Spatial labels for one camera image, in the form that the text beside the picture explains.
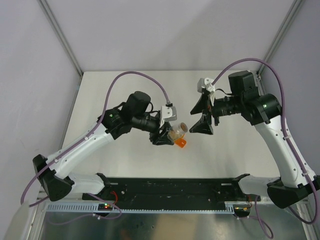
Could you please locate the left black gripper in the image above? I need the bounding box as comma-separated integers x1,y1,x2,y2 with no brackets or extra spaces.
131,113,174,145

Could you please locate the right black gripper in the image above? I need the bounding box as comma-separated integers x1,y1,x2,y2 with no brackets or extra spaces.
189,92,243,135

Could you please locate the clear pill bottle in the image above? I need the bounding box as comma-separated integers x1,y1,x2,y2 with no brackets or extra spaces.
168,123,186,141

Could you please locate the orange pill organizer box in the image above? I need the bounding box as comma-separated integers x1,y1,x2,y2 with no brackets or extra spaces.
174,135,187,148

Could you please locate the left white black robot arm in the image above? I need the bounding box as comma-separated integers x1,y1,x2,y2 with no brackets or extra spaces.
32,91,177,202

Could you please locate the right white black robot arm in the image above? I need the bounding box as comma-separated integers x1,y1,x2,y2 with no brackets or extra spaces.
189,70,320,209

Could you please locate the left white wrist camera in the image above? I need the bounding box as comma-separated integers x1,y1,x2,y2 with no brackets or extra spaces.
159,103,178,127

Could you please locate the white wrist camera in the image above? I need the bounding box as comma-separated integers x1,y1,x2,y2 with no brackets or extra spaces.
159,103,178,127
197,77,216,106

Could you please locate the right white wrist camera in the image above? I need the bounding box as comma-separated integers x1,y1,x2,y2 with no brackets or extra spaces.
197,77,216,106

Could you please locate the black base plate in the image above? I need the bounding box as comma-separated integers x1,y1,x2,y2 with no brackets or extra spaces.
96,177,256,210

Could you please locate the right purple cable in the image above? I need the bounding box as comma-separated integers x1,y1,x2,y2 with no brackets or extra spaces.
211,57,317,237

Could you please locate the purple cable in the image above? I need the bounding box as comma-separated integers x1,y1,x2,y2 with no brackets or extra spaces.
20,71,173,208
211,57,317,237

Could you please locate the grey slotted cable duct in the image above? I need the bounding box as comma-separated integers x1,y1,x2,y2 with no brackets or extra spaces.
45,202,250,215

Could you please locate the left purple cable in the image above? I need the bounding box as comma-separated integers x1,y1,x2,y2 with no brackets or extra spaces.
20,71,173,208

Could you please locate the right aluminium frame post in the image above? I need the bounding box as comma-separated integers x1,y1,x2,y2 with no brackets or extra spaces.
262,0,306,63

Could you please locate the aluminium frame post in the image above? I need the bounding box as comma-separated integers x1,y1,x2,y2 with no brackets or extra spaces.
262,0,306,63
37,0,84,76

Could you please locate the left aluminium frame post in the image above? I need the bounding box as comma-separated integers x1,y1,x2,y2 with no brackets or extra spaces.
37,0,84,76

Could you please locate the aluminium side rail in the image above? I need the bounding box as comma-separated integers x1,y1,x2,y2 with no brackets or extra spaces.
250,70,308,201

